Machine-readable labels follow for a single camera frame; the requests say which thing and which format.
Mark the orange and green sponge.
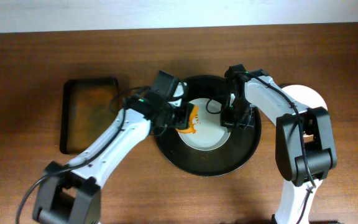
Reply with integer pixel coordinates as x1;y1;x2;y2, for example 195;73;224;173
176;105;198;134

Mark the grey-white plate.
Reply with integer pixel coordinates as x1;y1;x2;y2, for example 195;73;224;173
178;98;230;151

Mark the cream-white plate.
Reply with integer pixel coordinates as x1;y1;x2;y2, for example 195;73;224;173
282;85;328;110

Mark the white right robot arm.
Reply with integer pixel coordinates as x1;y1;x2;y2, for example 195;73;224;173
220;64;337;223

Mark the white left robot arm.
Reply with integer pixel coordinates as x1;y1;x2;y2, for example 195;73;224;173
15;70;196;224

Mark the round black serving tray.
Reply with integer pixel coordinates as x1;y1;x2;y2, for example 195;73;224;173
155;75;262;176

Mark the black rectangular water tray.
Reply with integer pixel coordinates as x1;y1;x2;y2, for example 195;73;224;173
59;77;119;154

